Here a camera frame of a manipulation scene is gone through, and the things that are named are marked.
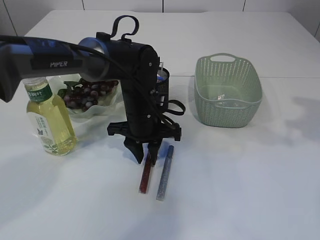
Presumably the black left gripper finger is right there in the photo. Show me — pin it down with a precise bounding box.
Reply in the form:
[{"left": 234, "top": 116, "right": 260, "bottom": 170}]
[
  {"left": 147, "top": 139, "right": 162, "bottom": 166},
  {"left": 123, "top": 137, "right": 144, "bottom": 164}
]

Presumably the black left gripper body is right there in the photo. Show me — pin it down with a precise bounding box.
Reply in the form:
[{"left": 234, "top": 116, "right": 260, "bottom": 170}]
[{"left": 107, "top": 74, "right": 182, "bottom": 144}]

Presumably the red glitter pen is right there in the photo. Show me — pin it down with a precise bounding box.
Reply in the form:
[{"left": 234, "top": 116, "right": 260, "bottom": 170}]
[{"left": 139, "top": 150, "right": 153, "bottom": 194}]

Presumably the silver glitter pen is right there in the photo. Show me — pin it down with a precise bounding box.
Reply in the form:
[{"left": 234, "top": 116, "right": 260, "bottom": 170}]
[{"left": 156, "top": 145, "right": 174, "bottom": 201}]

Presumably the clear plastic ruler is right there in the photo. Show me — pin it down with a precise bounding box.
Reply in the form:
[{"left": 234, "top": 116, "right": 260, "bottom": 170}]
[{"left": 158, "top": 61, "right": 164, "bottom": 74}]

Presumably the purple artificial grape bunch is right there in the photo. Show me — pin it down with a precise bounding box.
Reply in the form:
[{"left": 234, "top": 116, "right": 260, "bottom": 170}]
[{"left": 57, "top": 78, "right": 119, "bottom": 112}]

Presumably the clear plastic sheet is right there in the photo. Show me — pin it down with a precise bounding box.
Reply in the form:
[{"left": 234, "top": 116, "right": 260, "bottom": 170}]
[{"left": 216, "top": 94, "right": 226, "bottom": 101}]

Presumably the yellow tea bottle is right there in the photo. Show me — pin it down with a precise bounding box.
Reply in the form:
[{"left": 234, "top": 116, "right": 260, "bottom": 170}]
[{"left": 22, "top": 77, "right": 77, "bottom": 156}]

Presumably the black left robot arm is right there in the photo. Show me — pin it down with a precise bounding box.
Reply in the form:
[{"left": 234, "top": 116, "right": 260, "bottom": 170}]
[{"left": 0, "top": 32, "right": 182, "bottom": 163}]

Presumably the green wavy plastic plate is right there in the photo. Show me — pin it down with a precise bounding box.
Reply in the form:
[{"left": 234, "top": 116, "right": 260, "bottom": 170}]
[{"left": 47, "top": 74, "right": 122, "bottom": 119}]

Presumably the black mesh pen cup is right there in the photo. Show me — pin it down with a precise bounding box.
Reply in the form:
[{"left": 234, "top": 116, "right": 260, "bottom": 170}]
[{"left": 155, "top": 68, "right": 170, "bottom": 112}]

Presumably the green woven plastic basket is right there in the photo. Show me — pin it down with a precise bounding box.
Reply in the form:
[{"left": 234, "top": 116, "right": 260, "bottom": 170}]
[{"left": 194, "top": 53, "right": 263, "bottom": 128}]

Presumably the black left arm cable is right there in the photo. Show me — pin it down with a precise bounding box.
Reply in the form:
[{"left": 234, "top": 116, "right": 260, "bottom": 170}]
[{"left": 0, "top": 15, "right": 186, "bottom": 131}]

